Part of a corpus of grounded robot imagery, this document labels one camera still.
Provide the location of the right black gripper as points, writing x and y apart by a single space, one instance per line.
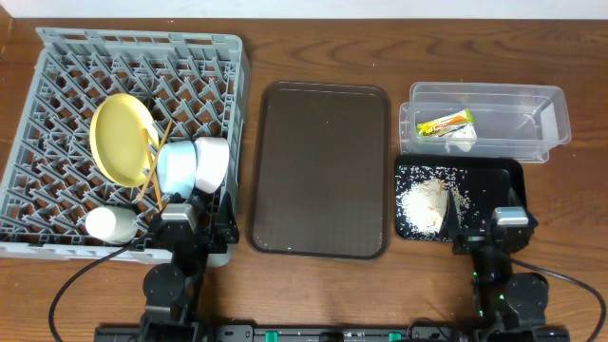
482 239

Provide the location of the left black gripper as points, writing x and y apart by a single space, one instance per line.
200 236

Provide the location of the white bowl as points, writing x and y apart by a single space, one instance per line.
212 163

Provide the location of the pile of rice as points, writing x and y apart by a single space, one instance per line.
422 199

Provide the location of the light blue bowl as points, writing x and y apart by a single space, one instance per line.
176 168

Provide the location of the white tissue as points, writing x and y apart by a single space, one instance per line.
461 139

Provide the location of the wooden chopstick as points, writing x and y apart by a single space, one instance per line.
152 170
159 149

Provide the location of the white paper cup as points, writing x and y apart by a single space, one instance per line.
114 225

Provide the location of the yellow plate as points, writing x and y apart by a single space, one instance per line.
120 132

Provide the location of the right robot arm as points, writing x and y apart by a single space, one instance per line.
511 306

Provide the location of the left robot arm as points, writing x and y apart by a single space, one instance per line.
172 289

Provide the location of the black tray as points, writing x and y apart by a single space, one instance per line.
488 182

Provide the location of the yellow snack wrapper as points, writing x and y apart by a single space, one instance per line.
441 126

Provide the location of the clear plastic bin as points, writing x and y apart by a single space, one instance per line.
521 122

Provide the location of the dark brown serving tray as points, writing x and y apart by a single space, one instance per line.
322 175

